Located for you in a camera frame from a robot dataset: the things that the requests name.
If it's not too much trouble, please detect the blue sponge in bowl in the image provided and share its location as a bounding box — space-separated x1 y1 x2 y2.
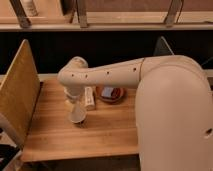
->
101 87 114 98

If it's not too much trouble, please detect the wooden shelf rail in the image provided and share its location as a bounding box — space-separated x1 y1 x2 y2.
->
0 11 213 32

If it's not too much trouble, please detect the white bottle on shelf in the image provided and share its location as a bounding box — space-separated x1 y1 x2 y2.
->
23 0 38 17

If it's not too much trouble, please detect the red-brown bowl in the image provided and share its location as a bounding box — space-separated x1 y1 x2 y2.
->
95 86 125 103

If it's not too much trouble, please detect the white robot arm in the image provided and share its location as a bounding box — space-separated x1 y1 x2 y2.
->
58 55 213 171

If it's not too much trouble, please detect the white rectangular bottle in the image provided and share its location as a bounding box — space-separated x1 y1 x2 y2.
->
85 87 95 110

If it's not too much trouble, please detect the wooden side panel left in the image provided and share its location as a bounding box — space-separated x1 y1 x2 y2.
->
0 39 40 148

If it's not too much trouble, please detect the dark side panel right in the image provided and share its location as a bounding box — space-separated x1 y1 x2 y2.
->
153 36 174 56

